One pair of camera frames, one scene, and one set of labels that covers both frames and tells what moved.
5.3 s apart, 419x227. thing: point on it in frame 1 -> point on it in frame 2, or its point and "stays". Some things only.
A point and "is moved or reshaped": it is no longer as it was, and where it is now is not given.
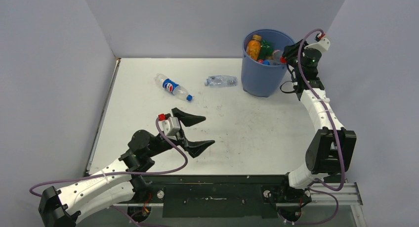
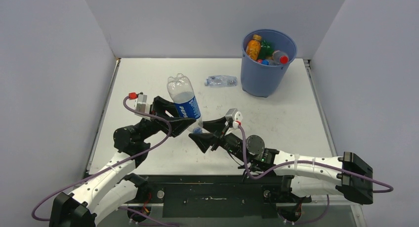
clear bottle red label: [277, 58] stays
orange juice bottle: [253, 47] stays
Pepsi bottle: [170, 85] is moved or reshaped
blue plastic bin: [258, 78] stays
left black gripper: [193, 148] -> [159, 107]
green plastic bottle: [266, 50] stays
